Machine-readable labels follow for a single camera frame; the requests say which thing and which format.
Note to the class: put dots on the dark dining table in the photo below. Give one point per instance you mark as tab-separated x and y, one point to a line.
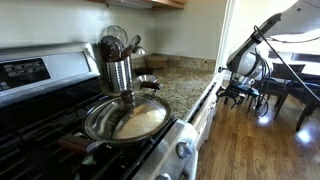
300	56

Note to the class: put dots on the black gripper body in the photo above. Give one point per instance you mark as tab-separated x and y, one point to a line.
245	91

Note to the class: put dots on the silver stove knob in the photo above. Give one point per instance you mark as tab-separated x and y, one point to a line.
184	149
164	177

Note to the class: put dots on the dark wooden spoon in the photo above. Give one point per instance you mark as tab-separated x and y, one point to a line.
110	48

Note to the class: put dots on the steel lid wooden knob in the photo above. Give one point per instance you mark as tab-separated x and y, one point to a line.
140	120

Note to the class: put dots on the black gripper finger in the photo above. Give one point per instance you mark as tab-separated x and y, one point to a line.
222	90
230	102

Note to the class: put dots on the round wooden bowl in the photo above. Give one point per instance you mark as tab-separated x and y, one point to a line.
156	62

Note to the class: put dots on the white door frame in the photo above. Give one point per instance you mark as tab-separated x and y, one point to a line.
225	33

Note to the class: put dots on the dark wooden chair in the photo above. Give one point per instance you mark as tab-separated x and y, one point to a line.
306	96
278	86

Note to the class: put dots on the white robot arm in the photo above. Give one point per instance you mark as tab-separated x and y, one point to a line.
293	20

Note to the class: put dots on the steel serving spoon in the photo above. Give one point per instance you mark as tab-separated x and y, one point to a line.
135	40

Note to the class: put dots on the stainless steel gas stove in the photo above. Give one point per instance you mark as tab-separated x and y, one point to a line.
33	76

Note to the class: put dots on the wooden wall cabinet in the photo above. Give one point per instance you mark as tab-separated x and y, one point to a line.
170	2

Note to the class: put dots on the steel ladle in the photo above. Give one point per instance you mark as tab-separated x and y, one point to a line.
139	50

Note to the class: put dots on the brown wooden spatula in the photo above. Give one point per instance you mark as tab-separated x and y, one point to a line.
126	52

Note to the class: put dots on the perforated steel utensil holder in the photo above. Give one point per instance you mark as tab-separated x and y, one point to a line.
118	76

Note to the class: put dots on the grey range hood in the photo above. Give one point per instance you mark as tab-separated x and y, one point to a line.
128	3

